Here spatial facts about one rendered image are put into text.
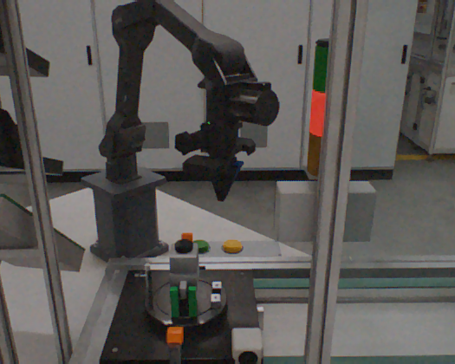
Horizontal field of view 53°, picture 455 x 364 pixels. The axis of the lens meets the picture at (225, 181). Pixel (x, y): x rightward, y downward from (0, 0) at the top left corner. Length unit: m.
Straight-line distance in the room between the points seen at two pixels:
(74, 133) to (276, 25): 1.79
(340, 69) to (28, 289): 0.85
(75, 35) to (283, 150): 1.84
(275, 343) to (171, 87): 3.04
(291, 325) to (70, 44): 3.21
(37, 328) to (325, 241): 0.64
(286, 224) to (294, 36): 3.15
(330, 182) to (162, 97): 3.23
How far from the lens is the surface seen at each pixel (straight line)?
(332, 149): 0.52
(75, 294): 1.08
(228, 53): 0.76
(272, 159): 3.86
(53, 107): 3.93
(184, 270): 0.74
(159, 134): 3.79
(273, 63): 3.68
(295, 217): 0.58
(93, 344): 0.79
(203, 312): 0.77
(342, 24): 0.50
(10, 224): 0.70
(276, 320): 0.88
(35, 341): 0.98
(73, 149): 3.98
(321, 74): 0.53
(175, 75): 3.68
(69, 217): 1.43
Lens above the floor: 1.46
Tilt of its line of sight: 22 degrees down
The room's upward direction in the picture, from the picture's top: straight up
